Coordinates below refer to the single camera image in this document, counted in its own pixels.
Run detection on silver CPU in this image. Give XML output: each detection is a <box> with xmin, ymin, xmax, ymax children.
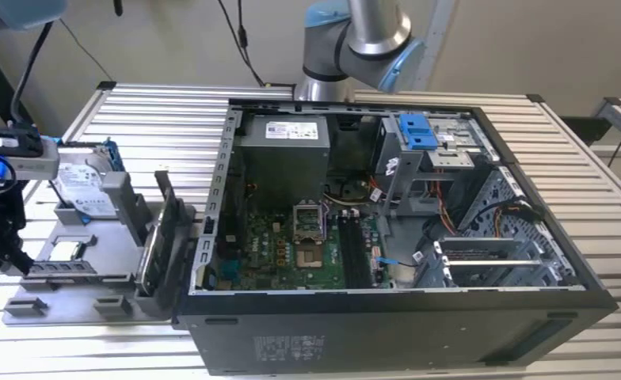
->
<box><xmin>48</xmin><ymin>241</ymin><xmax>83</xmax><ymax>262</ymax></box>

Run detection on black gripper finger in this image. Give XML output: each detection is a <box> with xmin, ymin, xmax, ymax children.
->
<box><xmin>0</xmin><ymin>228</ymin><xmax>34</xmax><ymax>277</ymax></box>

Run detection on grey metal drive cage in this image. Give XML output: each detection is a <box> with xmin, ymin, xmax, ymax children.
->
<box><xmin>373</xmin><ymin>112</ymin><xmax>501</xmax><ymax>217</ymax></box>

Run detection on black rectangular panel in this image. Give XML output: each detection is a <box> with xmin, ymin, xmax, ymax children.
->
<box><xmin>561</xmin><ymin>116</ymin><xmax>613</xmax><ymax>148</ymax></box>

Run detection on blue disk carrier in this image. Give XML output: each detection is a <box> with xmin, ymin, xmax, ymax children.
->
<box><xmin>38</xmin><ymin>134</ymin><xmax>128</xmax><ymax>225</ymax></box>

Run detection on black RAM slot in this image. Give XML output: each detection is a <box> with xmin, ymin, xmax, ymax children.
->
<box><xmin>338</xmin><ymin>215</ymin><xmax>354</xmax><ymax>289</ymax></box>
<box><xmin>343</xmin><ymin>215</ymin><xmax>361</xmax><ymax>289</ymax></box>
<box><xmin>349</xmin><ymin>215</ymin><xmax>367</xmax><ymax>289</ymax></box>

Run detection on grey metal disk bay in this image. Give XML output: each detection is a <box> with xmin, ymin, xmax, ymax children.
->
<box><xmin>413</xmin><ymin>236</ymin><xmax>578</xmax><ymax>289</ymax></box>

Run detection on thin black USB cable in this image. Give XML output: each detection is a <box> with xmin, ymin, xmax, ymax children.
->
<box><xmin>215</xmin><ymin>0</ymin><xmax>267</xmax><ymax>87</ymax></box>

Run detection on wire locking lever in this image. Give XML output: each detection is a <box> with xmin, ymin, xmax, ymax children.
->
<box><xmin>318</xmin><ymin>199</ymin><xmax>333</xmax><ymax>245</ymax></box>

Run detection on CPU socket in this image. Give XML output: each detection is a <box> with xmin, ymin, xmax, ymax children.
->
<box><xmin>294</xmin><ymin>242</ymin><xmax>326</xmax><ymax>271</ymax></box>

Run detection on green motherboard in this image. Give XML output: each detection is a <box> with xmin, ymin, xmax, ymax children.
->
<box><xmin>217</xmin><ymin>173</ymin><xmax>395</xmax><ymax>292</ymax></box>

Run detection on grey parts rack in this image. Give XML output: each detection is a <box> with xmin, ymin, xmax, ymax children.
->
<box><xmin>0</xmin><ymin>169</ymin><xmax>209</xmax><ymax>328</ymax></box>

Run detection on silver hard disk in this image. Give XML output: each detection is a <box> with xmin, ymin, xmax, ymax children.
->
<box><xmin>50</xmin><ymin>148</ymin><xmax>120</xmax><ymax>219</ymax></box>

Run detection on black PC case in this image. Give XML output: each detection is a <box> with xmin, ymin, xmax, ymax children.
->
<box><xmin>170</xmin><ymin>97</ymin><xmax>621</xmax><ymax>377</ymax></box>

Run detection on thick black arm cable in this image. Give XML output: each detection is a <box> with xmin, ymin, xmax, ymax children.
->
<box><xmin>7</xmin><ymin>19</ymin><xmax>58</xmax><ymax>127</ymax></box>

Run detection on white yellow PSU wire bundle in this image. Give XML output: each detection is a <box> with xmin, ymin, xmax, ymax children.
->
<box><xmin>321</xmin><ymin>188</ymin><xmax>369</xmax><ymax>209</ymax></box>

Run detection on metal socket cover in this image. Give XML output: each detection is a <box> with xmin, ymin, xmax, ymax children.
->
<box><xmin>293</xmin><ymin>203</ymin><xmax>327</xmax><ymax>243</ymax></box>

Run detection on orange red drive wires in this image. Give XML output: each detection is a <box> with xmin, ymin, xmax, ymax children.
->
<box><xmin>429</xmin><ymin>180</ymin><xmax>457</xmax><ymax>237</ymax></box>

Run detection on grey power supply unit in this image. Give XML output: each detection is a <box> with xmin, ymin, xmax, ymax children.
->
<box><xmin>233</xmin><ymin>113</ymin><xmax>333</xmax><ymax>200</ymax></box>

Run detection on blue plastic drive latch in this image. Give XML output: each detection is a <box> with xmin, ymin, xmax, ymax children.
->
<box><xmin>397</xmin><ymin>112</ymin><xmax>438</xmax><ymax>151</ymax></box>

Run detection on yellow black side wires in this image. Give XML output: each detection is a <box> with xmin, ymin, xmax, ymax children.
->
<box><xmin>470</xmin><ymin>199</ymin><xmax>547</xmax><ymax>238</ymax></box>

